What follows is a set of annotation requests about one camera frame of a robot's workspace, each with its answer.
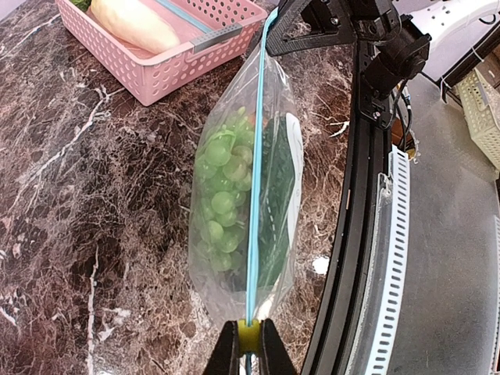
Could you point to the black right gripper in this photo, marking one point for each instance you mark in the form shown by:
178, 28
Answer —
307, 24

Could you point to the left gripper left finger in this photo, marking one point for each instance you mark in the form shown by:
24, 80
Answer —
224, 359

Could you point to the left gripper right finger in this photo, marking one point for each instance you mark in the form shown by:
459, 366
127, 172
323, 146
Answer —
273, 356

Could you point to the pink plastic basket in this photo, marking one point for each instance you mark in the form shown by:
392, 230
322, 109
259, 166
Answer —
211, 33

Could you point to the green cucumber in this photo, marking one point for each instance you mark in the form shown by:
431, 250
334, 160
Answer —
277, 181

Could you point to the green grape bunch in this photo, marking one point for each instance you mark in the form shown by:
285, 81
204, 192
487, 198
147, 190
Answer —
222, 184

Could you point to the clear zip top bag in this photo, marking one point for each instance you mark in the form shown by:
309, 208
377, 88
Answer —
264, 89

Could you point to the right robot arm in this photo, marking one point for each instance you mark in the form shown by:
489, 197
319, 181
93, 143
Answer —
391, 47

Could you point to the cream crate in background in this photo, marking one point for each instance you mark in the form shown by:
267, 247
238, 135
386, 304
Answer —
480, 103

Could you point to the black front table rail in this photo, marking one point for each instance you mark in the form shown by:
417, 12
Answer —
338, 316

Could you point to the white slotted cable duct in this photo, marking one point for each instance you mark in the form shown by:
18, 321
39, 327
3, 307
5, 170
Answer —
393, 280

